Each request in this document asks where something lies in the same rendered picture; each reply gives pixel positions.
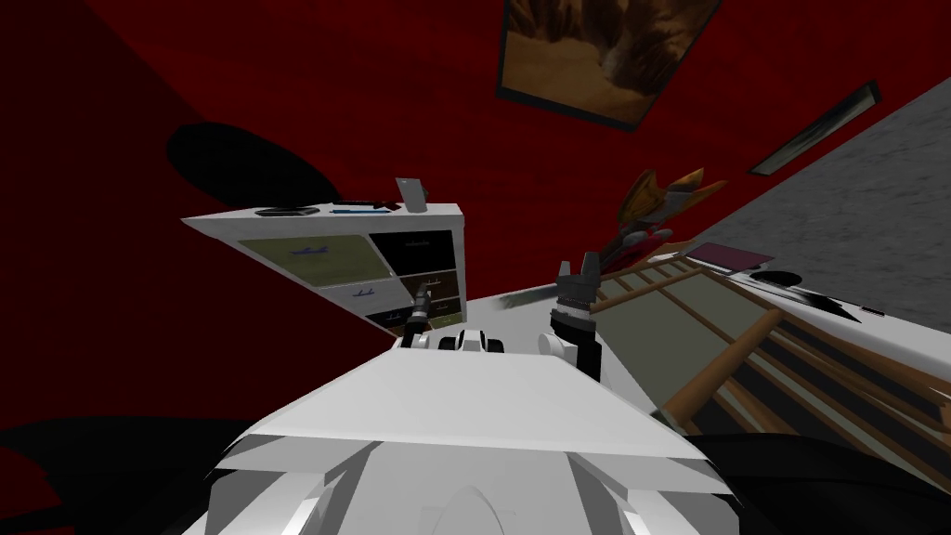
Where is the brown framed wall picture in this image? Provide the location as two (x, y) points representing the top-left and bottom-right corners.
(495, 0), (725, 135)

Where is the orange and red toy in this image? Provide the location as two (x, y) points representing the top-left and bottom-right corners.
(601, 166), (730, 274)

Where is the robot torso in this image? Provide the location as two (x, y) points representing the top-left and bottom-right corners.
(181, 327), (746, 535)

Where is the brown drawer front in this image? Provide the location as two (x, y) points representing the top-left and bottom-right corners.
(397, 268), (461, 303)

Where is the wooden slatted chair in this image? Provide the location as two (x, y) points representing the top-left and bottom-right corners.
(590, 252), (951, 493)

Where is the white cupboard with drawers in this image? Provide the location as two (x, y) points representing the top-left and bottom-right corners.
(181, 176), (469, 337)

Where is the narrow dark framed picture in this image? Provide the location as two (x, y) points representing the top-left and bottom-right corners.
(746, 80), (884, 178)

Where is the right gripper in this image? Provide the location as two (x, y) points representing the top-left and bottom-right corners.
(556, 252), (603, 304)

